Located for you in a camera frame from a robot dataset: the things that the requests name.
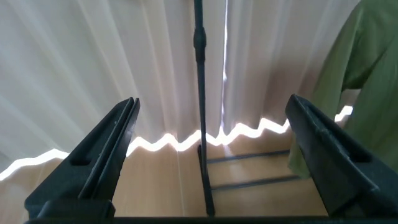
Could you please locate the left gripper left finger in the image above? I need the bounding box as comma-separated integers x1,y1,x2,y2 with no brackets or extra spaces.
24,96,141,219

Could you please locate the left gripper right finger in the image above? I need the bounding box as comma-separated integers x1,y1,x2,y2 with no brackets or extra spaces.
284,93,398,218

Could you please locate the green long-sleeved shirt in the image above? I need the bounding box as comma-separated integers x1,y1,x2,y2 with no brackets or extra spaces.
287,0,398,180

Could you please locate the black clothes rack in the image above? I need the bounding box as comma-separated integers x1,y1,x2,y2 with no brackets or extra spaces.
192,0,302,217

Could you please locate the beige curtain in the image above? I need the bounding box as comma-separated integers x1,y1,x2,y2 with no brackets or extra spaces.
0,0,363,181

